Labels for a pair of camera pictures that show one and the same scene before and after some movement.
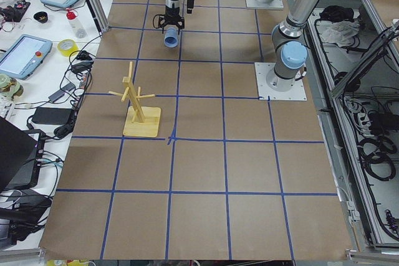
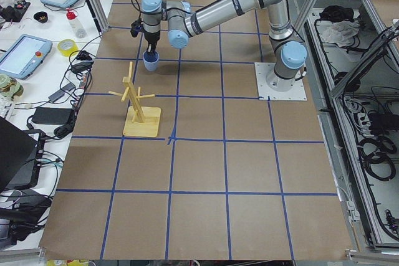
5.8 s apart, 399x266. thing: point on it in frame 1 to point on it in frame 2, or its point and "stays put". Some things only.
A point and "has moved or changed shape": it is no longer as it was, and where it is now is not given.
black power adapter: (52, 116) stays put
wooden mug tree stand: (135, 124) stays put
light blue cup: (171, 38) has moved or changed shape
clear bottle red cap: (76, 26) stays put
